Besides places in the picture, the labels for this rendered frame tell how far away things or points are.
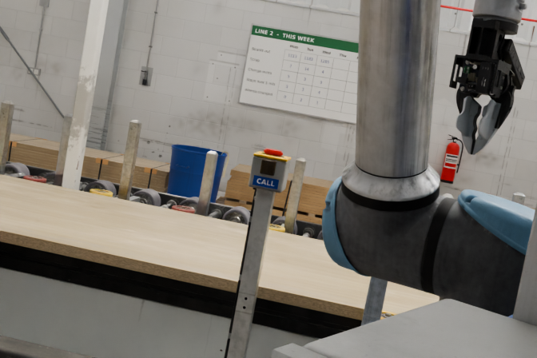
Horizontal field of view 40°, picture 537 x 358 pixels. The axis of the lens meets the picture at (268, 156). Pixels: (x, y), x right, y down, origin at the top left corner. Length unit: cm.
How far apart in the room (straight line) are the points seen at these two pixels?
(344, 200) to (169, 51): 804
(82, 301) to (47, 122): 746
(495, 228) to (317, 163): 784
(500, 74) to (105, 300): 112
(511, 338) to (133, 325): 150
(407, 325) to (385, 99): 43
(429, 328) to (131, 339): 151
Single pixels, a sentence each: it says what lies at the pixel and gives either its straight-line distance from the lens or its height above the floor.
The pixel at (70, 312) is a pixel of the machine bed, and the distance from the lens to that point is 193.
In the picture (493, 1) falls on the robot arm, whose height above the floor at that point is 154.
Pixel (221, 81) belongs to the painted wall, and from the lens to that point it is 874.
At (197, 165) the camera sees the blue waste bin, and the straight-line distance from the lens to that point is 700.
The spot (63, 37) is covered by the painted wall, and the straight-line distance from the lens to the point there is 927.
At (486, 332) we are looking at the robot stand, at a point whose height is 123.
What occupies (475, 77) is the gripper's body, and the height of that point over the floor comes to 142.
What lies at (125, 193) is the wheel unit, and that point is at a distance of 276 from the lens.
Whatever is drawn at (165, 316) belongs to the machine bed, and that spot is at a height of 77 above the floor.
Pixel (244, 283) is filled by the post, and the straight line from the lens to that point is 156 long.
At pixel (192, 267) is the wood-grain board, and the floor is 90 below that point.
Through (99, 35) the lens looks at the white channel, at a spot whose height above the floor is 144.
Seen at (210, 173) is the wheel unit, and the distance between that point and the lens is 266.
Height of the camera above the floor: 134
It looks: 5 degrees down
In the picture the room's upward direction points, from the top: 10 degrees clockwise
